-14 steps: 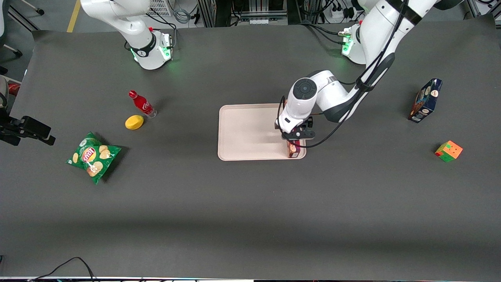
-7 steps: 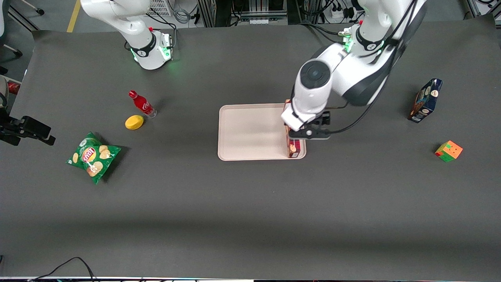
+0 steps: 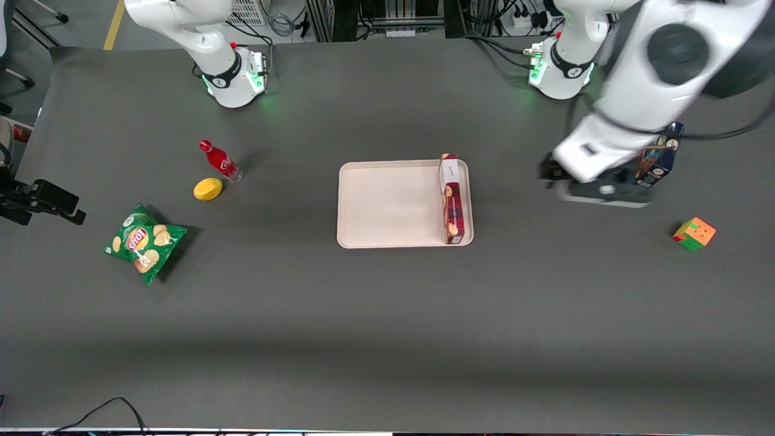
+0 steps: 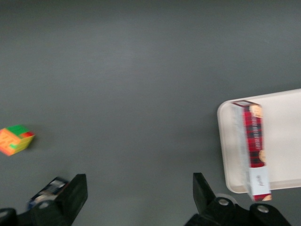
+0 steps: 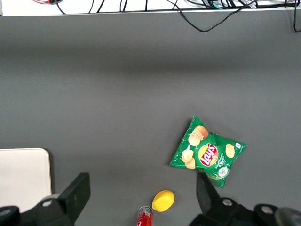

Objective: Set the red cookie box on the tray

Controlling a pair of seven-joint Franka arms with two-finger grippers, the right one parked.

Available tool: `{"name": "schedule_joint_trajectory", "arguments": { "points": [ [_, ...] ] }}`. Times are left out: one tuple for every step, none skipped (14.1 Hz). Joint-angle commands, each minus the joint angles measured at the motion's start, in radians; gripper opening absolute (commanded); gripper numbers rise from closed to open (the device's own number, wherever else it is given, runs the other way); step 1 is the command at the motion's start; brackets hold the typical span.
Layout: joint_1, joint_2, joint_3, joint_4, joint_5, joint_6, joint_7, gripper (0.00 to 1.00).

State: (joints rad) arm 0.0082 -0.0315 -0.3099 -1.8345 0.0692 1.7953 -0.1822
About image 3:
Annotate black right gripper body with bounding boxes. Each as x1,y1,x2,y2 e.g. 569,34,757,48
0,176,36,226

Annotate red tartan cookie box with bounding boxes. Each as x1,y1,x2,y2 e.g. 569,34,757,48
438,153,466,245

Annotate blue cookie box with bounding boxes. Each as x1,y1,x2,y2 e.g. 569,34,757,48
633,121,687,189

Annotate beige plastic tray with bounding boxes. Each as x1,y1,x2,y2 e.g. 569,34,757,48
337,159,475,249

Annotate white perforated box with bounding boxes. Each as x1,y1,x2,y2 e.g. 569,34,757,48
227,0,268,27

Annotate green potato chips bag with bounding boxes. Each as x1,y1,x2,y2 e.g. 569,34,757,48
102,203,189,286

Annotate office chair base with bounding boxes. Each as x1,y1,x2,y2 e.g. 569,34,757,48
0,0,70,117

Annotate orange green puzzle cube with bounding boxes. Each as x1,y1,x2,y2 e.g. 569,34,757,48
671,217,717,251

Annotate yellow lemon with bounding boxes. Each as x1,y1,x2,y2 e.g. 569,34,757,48
193,177,224,202

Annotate white power strip with plugs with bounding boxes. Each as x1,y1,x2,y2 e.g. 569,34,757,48
510,3,553,32

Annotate red soda bottle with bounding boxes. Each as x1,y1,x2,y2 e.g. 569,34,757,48
199,139,243,183

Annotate aluminium equipment rack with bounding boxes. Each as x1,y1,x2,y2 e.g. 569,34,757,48
303,0,452,42

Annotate black cable bundle at base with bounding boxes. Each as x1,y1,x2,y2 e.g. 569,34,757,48
463,33,546,70

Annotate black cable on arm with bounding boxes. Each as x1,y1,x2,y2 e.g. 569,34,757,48
663,100,775,144

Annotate thin black table-edge cable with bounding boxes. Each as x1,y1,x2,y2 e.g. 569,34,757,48
48,397,152,436

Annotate grey coiled cable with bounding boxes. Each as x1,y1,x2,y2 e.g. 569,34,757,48
266,6,300,38

